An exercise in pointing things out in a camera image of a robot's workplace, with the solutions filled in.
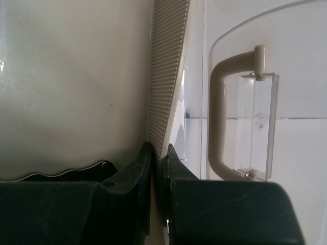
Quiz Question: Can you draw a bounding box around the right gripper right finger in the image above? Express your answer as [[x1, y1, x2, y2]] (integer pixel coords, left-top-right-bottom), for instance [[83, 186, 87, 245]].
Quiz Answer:
[[164, 145, 305, 244]]

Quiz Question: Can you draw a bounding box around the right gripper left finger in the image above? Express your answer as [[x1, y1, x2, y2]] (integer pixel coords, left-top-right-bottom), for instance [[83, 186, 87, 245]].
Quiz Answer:
[[1, 142, 152, 244]]

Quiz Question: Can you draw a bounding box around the beige cantilever toolbox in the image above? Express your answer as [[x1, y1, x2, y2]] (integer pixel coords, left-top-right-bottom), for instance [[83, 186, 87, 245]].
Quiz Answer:
[[1, 1, 326, 244]]

